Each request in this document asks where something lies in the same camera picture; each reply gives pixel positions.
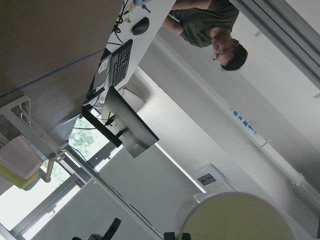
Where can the black computer monitor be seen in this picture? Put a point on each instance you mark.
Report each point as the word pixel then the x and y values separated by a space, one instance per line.
pixel 121 125

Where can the aluminium frame post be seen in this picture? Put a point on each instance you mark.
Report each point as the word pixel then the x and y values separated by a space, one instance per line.
pixel 288 31

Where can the yellow cup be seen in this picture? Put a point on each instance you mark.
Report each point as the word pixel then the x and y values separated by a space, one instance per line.
pixel 20 182

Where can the pink cup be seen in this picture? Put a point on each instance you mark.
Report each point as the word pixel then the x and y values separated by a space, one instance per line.
pixel 20 158

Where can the white wire cup rack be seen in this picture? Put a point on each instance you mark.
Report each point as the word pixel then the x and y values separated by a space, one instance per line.
pixel 18 113

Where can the cream cup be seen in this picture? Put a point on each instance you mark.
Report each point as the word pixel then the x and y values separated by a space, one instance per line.
pixel 231 216

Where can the person in dark shirt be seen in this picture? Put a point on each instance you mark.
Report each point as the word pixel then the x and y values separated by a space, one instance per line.
pixel 204 23

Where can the black computer mouse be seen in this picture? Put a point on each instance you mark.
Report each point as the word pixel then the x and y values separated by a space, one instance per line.
pixel 141 27

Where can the black keyboard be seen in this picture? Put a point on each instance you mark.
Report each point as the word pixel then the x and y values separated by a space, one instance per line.
pixel 119 63

